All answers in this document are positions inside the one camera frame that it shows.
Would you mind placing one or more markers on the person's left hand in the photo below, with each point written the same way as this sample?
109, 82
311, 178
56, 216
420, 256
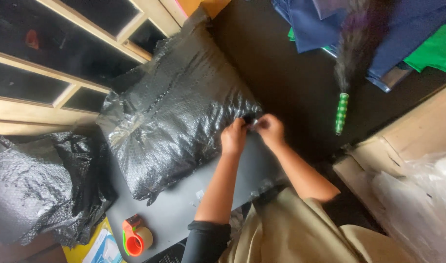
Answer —
233, 138

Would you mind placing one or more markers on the black bubble wrap parcel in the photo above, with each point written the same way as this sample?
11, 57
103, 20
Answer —
179, 113

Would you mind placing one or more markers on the person's left fingers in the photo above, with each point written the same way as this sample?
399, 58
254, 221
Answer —
243, 124

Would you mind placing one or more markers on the person's black left sleeve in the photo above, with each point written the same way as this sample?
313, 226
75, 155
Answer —
206, 241

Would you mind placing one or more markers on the pile of blue and green fabric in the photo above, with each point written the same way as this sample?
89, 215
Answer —
376, 36

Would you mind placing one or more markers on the orange tape dispenser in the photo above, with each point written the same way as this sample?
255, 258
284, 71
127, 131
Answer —
136, 236

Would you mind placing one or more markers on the wooden shelf unit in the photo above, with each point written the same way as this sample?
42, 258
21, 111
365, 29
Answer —
62, 58

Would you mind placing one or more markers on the yellow and white paper packet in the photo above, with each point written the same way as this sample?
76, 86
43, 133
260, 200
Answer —
95, 246

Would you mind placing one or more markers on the person's right hand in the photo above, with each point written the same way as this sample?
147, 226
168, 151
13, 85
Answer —
272, 130

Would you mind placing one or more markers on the grey flat box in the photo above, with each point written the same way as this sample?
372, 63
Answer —
179, 204

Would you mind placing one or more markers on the cardboard box with clear plastic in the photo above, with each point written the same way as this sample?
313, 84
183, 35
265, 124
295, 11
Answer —
401, 190

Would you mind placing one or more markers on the heap of black bubble wrap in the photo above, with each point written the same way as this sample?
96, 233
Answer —
40, 190

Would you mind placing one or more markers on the person's right fingers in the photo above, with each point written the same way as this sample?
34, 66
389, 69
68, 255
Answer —
260, 123

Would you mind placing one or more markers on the person's beige clothing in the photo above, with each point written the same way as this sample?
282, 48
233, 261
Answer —
303, 233

